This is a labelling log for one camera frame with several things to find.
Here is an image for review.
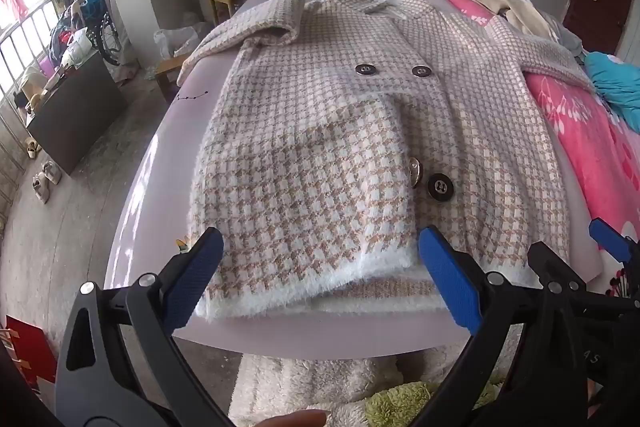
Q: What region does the dark cabinet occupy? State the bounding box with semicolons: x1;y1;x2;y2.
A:
25;52;127;176

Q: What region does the pale grey garment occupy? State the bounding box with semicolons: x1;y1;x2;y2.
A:
542;12;588;58

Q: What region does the white plastic bag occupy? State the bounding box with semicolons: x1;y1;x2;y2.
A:
153;23;211;58

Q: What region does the small wooden stool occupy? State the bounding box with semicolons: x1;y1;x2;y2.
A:
154;54;190;104

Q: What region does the cream beige garment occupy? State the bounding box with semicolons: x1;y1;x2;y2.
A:
469;0;558;42

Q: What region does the pink floral blanket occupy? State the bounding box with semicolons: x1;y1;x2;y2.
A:
440;0;640;303

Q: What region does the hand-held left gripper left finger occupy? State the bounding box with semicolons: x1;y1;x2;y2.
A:
54;227;236;427

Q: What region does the person's left hand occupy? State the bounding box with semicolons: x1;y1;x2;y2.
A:
249;409;328;427

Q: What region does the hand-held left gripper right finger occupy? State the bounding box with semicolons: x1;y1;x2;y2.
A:
415;226;588;427

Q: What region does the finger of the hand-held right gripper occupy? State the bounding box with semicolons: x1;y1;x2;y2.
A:
589;218;640;268
527;241;568;288

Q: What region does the beige white houndstooth coat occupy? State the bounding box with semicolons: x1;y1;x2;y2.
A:
177;0;603;320

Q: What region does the teal cloth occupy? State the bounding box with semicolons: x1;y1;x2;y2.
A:
584;51;640;132

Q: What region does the red paper bag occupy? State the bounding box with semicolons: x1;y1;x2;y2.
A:
4;314;57;390

